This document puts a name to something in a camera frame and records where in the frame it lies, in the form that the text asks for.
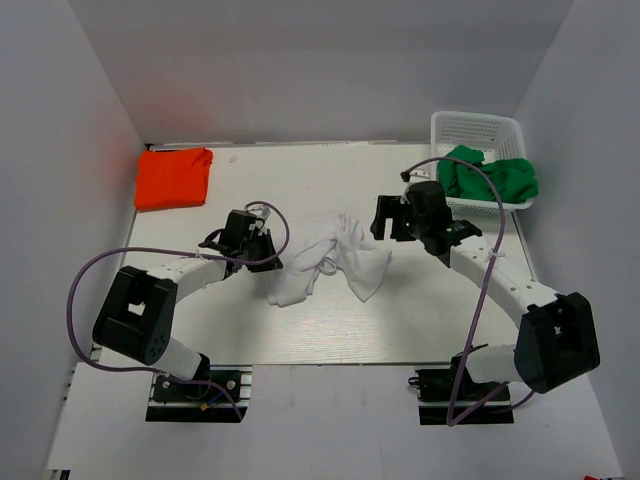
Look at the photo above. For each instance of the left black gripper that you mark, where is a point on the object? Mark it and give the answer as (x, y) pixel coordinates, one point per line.
(273, 264)

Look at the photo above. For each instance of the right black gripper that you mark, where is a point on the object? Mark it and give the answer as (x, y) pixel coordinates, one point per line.
(388, 207)

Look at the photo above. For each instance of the white t shirt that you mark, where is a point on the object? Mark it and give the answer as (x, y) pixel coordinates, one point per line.
(335, 244)

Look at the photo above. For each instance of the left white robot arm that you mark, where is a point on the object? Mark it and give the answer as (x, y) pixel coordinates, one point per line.
(137, 315)

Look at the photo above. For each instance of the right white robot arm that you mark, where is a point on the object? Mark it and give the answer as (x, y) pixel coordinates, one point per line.
(556, 340)

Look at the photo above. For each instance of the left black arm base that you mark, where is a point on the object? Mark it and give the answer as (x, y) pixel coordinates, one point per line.
(175, 403)

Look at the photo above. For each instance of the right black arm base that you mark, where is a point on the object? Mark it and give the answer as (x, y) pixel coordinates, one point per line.
(433, 387)

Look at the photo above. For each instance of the folded orange t shirt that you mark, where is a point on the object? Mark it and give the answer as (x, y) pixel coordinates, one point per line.
(175, 179)

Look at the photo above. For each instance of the white plastic basket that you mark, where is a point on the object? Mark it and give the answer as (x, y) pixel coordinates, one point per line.
(492, 143)

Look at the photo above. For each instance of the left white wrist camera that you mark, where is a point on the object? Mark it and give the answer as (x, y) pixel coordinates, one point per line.
(259, 214)

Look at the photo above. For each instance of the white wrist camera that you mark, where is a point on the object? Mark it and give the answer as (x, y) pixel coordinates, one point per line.
(259, 214)
(413, 177)

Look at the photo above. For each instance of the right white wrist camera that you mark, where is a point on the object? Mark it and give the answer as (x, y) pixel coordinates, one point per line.
(413, 177)

